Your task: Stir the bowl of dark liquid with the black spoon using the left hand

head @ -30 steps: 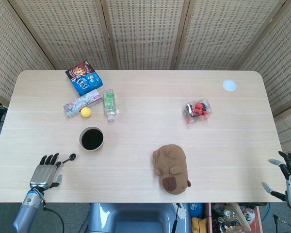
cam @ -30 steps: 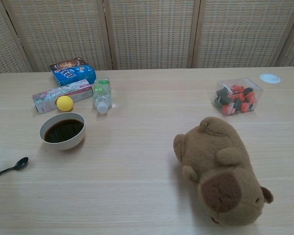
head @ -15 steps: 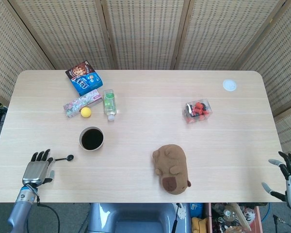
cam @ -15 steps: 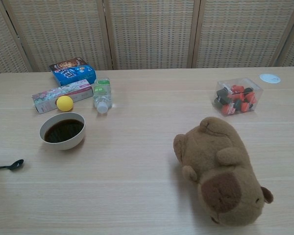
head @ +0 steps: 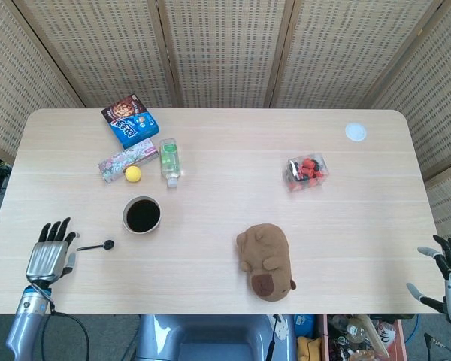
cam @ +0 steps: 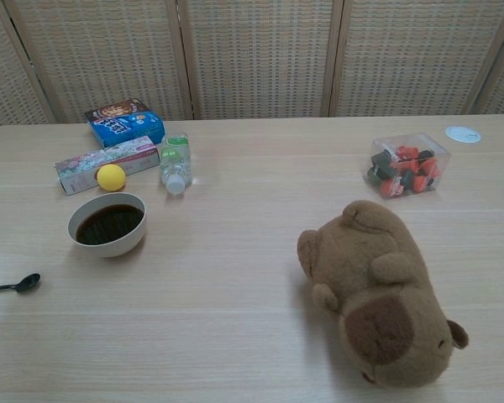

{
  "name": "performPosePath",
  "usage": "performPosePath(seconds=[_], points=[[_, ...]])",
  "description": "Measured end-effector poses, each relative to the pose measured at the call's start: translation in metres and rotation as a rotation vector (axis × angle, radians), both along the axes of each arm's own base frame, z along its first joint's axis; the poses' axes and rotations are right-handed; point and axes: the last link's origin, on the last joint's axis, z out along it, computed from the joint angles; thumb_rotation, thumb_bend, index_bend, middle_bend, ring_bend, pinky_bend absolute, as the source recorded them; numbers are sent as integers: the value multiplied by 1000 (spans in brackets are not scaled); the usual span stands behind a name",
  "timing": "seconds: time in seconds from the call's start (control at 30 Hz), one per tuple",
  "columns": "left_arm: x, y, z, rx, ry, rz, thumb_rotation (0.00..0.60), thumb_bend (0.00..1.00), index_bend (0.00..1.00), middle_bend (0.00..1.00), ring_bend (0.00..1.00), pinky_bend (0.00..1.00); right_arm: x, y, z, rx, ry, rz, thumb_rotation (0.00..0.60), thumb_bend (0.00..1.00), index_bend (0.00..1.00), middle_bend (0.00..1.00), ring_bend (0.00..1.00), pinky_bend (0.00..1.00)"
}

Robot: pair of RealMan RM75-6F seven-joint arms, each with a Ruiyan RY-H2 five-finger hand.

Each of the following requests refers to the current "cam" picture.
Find black plastic spoon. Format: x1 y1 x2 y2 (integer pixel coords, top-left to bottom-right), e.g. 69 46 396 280
0 273 42 295

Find black and white cup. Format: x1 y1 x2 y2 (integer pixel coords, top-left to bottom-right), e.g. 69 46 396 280
67 191 147 259

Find clear bottle with green label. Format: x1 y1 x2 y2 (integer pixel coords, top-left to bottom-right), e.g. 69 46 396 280
159 132 193 196

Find yellow ball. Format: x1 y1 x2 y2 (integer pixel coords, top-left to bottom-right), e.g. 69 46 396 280
97 164 129 193

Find woven rattan folding screen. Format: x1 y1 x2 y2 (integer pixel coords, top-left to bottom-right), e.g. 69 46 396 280
0 0 504 131

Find brown capybara plush toy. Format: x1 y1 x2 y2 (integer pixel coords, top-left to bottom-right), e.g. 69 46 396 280
297 200 470 385

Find long floral cardboard box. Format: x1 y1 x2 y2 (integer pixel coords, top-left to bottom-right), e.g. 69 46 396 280
54 135 161 196

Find blue cookie box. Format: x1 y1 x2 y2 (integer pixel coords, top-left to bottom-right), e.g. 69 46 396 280
84 97 165 149

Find clear box of red-black pieces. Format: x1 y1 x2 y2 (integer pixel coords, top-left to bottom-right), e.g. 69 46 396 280
364 132 453 200

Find white round table disc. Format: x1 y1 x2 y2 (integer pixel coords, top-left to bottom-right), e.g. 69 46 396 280
444 125 482 144

